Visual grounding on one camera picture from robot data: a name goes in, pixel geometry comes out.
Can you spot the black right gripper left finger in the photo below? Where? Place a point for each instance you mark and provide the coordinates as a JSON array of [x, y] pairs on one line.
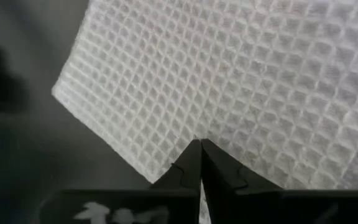
[[185, 171]]

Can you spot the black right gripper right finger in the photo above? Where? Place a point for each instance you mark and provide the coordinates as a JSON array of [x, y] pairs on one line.
[[225, 174]]

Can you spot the white waffle-weave towel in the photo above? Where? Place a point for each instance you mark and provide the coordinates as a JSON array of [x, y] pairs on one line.
[[228, 77]]

